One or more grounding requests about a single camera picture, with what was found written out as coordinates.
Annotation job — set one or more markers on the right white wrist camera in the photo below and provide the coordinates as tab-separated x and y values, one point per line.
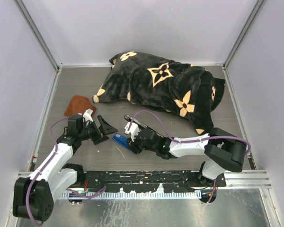
131	129

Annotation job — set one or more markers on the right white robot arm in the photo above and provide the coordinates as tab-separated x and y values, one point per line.
225	151

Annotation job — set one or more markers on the blue stapler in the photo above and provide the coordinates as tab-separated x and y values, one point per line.
124	141

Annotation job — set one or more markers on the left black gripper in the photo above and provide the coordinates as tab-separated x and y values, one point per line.
104	127

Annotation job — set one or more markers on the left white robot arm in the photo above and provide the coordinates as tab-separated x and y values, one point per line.
35	195

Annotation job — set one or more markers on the slotted cable duct rail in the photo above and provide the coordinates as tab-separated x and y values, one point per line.
149	195

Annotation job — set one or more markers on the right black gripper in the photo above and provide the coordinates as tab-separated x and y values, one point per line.
133	145

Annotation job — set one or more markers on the brown folded cloth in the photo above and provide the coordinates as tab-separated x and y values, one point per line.
78	105

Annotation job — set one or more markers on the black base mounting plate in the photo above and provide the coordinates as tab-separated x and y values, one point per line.
143	181

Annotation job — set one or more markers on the black floral plush blanket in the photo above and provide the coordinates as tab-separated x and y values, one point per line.
189	91

